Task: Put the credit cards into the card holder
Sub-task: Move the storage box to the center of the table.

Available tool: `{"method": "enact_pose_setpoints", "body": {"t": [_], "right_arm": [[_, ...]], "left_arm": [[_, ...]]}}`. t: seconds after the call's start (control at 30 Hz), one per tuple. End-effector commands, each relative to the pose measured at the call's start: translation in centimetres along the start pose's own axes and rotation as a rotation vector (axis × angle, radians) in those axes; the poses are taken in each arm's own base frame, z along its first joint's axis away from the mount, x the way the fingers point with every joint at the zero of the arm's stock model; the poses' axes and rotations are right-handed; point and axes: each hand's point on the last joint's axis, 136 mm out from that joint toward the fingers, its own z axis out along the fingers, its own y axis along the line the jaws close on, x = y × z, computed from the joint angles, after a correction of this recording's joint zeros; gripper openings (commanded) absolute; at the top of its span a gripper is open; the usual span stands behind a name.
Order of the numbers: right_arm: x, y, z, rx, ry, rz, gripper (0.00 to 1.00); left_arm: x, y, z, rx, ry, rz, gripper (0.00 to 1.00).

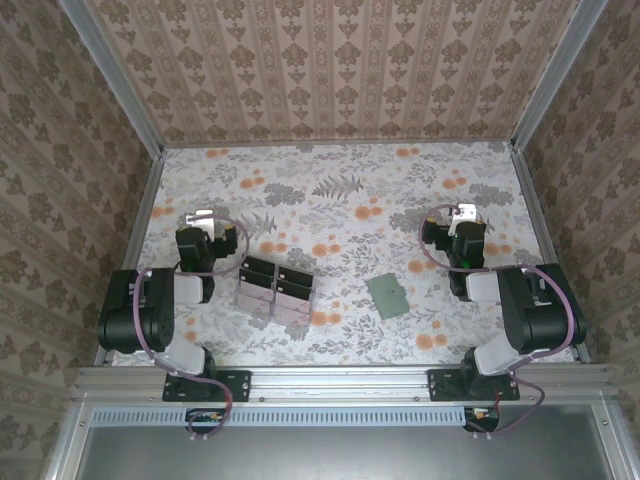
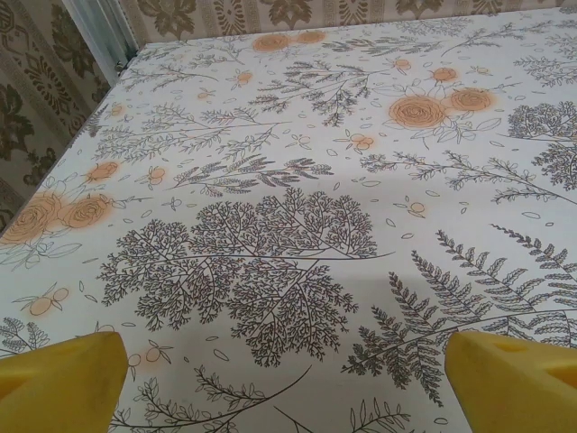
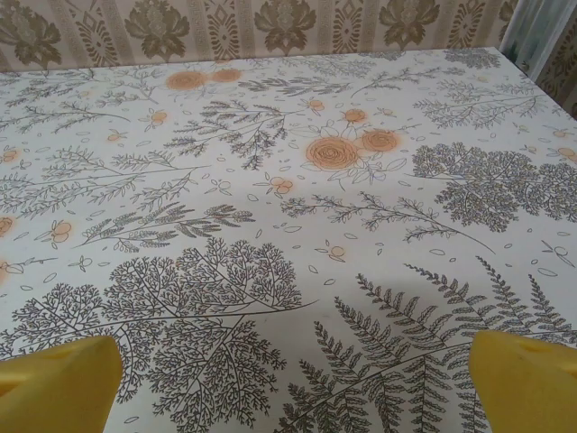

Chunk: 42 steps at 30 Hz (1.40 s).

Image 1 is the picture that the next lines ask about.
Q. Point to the aluminium side rail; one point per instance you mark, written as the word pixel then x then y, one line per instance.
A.
pixel 140 215
pixel 544 240

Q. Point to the aluminium frame post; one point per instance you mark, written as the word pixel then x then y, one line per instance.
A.
pixel 555 85
pixel 115 85

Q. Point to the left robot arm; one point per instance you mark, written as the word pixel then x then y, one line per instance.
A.
pixel 135 315

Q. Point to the black grey hinged case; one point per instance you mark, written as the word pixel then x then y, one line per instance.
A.
pixel 275 292

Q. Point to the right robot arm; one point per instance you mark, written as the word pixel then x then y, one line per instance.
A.
pixel 545 310

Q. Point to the black credit card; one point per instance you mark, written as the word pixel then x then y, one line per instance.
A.
pixel 296 274
pixel 256 277
pixel 294 286
pixel 259 265

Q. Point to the aluminium frame rail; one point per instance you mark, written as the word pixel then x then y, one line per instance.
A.
pixel 611 440
pixel 70 440

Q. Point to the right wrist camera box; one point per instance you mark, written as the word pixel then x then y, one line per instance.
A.
pixel 465 211

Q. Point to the pink credit card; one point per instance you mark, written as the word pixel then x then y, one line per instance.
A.
pixel 254 290
pixel 292 300
pixel 291 316
pixel 252 304

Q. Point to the grey metal panel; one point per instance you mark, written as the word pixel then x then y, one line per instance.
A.
pixel 340 455

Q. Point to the long aluminium base rail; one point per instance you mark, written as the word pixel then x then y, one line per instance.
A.
pixel 340 382

